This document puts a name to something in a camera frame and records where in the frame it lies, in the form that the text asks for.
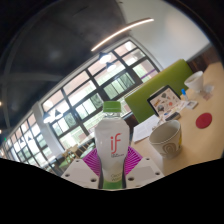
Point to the flat round red coaster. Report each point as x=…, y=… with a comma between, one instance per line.
x=204, y=120

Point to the white paper sheets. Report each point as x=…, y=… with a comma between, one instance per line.
x=144, y=128

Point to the small blue-capped bottle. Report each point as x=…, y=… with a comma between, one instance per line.
x=184, y=94

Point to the black-framed picture tablet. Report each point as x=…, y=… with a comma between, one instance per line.
x=164, y=100

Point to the long linear ceiling light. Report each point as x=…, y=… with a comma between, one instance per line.
x=123, y=31

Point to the white paper napkin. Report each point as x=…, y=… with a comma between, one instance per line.
x=208, y=89

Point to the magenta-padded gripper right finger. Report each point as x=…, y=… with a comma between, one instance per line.
x=146, y=171

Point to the dark flat phone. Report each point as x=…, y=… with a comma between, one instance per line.
x=172, y=116

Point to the green upholstered bench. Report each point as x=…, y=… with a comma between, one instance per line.
x=146, y=96

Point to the small white flat card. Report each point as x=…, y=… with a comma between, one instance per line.
x=191, y=105

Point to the white ceramic bowl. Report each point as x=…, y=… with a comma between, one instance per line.
x=194, y=81

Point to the large black-framed window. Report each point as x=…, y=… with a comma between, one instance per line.
x=31, y=143
x=86, y=100

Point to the beige cup with swirl print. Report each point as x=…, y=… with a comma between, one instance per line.
x=166, y=140

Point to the white green-capped drink bottle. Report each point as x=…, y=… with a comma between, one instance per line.
x=111, y=146

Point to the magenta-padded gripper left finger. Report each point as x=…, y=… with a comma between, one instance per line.
x=78, y=171

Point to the group of green-seated wooden chairs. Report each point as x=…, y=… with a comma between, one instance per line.
x=71, y=151

